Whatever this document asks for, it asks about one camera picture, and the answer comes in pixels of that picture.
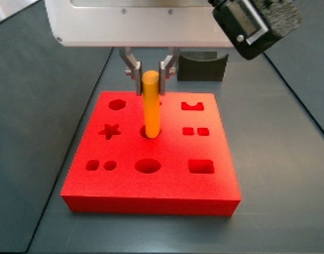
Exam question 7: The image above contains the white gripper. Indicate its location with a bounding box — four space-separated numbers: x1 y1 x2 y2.
44 0 232 96

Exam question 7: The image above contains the yellow oval peg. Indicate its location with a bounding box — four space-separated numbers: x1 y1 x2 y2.
141 70 160 139

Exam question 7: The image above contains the red shape sorting board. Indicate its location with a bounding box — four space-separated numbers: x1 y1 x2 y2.
61 91 241 216

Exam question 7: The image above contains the black curved holder bracket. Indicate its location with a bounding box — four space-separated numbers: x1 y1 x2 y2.
177 51 229 81

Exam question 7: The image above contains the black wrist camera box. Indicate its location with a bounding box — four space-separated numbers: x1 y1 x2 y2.
208 0 300 60

